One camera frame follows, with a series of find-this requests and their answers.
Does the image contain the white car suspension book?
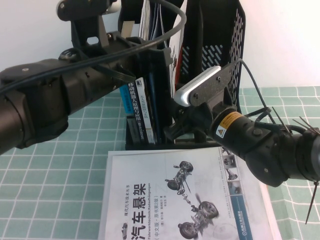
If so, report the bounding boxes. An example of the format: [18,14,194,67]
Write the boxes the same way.
[97,146,270,240]

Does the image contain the white spine book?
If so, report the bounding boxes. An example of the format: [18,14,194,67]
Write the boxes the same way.
[134,77,156,144]

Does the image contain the black zip tie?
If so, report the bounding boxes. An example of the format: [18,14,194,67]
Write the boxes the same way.
[271,106,288,132]
[305,181,320,225]
[292,117,320,136]

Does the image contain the black speckled camera mount plate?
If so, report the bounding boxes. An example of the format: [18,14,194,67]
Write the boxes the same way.
[189,64,232,107]

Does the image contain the dark blue book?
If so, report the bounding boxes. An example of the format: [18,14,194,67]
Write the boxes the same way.
[143,0,167,145]

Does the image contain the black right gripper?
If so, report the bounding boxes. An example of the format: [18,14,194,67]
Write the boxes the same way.
[163,102,218,144]

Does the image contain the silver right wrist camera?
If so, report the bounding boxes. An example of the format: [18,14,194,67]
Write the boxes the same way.
[173,66,222,107]

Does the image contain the grey left arm cable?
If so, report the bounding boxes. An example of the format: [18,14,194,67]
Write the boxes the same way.
[0,0,188,97]

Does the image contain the green checked tablecloth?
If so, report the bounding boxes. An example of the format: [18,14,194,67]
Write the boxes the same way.
[0,86,320,240]

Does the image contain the black left camera mount bracket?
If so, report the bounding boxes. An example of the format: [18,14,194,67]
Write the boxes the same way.
[69,12,111,51]

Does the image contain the black right camera cable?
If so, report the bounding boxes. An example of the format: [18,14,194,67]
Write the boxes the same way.
[236,57,305,132]

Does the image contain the thin white magazine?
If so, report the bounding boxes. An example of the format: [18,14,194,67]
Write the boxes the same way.
[138,0,153,41]

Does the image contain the black mesh book holder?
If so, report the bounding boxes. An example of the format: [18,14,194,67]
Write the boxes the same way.
[117,0,247,151]

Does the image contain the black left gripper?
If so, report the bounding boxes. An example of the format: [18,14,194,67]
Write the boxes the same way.
[107,31,175,77]

